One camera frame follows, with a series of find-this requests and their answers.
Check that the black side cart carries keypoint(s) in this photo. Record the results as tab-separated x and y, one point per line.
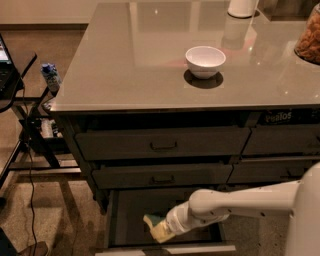
29	114

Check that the black laptop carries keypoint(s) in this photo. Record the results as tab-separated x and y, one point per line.
9	76

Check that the grey middle left drawer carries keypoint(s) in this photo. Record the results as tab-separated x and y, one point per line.
161	175

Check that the white bowl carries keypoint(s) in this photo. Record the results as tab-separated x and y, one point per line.
204	61

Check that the green and yellow sponge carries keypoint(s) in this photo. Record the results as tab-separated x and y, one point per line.
155	222

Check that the white cylindrical container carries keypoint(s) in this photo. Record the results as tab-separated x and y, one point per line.
242	8

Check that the dark snack bag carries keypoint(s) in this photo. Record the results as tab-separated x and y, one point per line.
290	117

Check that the grey open bottom drawer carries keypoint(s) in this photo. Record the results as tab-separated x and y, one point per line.
128	235

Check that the plastic water bottle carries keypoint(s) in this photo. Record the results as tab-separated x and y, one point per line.
52	77

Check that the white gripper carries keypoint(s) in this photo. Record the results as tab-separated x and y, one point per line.
175	220

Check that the grey top right drawer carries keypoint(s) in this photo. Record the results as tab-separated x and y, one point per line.
283	139

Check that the glass jar of snacks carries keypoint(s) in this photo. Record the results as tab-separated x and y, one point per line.
308	45

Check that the grey middle right drawer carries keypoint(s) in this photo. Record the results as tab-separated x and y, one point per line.
270	170

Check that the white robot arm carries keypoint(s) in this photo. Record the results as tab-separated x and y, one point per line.
300	200

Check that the grey top left drawer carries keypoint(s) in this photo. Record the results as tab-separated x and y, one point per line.
161	143

